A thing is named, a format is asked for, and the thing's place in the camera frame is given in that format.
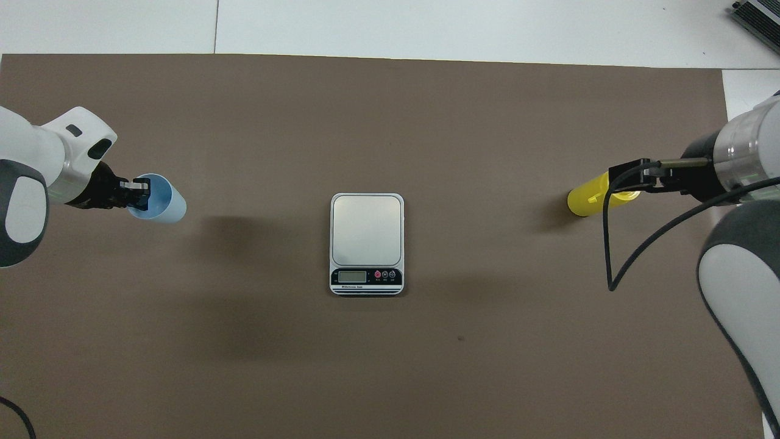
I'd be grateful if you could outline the light blue plastic cup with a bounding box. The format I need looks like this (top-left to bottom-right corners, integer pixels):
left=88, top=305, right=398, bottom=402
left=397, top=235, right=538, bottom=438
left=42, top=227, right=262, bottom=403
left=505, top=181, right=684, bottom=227
left=127, top=173, right=187, bottom=224

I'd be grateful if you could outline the silver digital kitchen scale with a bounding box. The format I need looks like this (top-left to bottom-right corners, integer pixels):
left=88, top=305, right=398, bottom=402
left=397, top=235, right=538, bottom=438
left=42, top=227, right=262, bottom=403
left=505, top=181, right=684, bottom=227
left=330, top=193, right=405, bottom=297

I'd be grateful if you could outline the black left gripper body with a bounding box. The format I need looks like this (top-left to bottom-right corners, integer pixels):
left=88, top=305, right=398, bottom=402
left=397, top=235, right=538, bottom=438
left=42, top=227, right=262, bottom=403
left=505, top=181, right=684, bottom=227
left=67, top=162, right=130, bottom=211

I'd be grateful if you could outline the brown paper mat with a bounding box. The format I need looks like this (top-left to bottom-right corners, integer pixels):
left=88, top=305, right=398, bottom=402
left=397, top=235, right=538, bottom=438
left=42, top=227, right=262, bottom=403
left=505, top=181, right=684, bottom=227
left=0, top=54, right=765, bottom=439

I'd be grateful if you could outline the grey ribbed power supply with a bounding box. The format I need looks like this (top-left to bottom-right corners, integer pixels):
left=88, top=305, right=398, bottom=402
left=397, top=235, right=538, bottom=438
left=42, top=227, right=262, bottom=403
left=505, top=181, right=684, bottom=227
left=731, top=0, right=780, bottom=57

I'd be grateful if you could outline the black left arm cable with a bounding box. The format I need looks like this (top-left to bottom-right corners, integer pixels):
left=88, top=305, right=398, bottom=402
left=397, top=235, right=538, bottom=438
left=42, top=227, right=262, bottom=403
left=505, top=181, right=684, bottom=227
left=0, top=396, right=37, bottom=439

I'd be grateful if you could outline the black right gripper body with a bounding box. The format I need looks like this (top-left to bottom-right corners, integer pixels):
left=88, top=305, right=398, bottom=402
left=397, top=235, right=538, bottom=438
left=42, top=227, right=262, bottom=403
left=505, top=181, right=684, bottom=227
left=661, top=133, right=729, bottom=205

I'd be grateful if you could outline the yellow squeeze bottle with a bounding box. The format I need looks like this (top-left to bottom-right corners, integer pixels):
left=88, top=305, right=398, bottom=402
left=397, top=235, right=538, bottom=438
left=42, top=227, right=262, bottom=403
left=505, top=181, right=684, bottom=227
left=567, top=172, right=642, bottom=218

